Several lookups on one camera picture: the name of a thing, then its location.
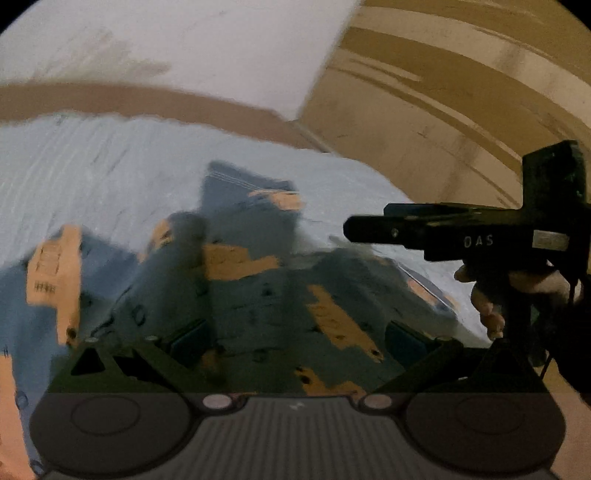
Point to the light blue deer-print bed blanket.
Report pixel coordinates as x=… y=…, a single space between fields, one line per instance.
x=115 y=175

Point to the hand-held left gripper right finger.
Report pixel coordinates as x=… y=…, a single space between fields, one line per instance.
x=406 y=342

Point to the brown wooden bed frame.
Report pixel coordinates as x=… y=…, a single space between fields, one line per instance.
x=152 y=104

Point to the person's right hand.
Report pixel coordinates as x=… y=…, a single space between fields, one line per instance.
x=482 y=302

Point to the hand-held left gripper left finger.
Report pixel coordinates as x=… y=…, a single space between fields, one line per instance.
x=188 y=342

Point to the blue patterned pants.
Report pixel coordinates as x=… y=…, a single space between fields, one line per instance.
x=258 y=295

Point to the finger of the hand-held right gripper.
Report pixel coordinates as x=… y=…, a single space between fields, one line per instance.
x=443 y=210
x=383 y=230

